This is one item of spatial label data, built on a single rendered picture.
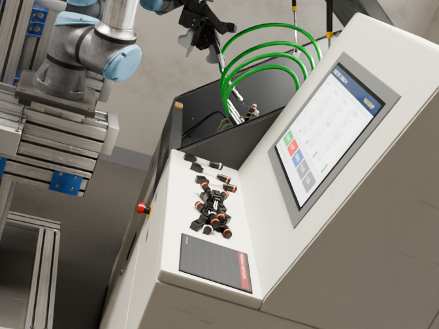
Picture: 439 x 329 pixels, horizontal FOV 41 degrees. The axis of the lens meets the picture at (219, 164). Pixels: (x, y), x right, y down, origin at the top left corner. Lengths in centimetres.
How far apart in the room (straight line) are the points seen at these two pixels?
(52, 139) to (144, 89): 223
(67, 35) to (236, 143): 59
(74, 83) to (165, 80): 226
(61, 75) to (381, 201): 97
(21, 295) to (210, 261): 116
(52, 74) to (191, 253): 72
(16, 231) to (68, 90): 105
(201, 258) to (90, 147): 66
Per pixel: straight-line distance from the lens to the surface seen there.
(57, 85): 173
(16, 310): 223
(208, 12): 199
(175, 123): 216
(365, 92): 135
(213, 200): 147
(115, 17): 160
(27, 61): 198
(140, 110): 401
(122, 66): 162
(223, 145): 181
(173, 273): 119
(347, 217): 117
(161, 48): 391
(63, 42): 171
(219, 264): 127
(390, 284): 127
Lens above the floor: 158
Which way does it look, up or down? 19 degrees down
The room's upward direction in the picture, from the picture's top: 22 degrees clockwise
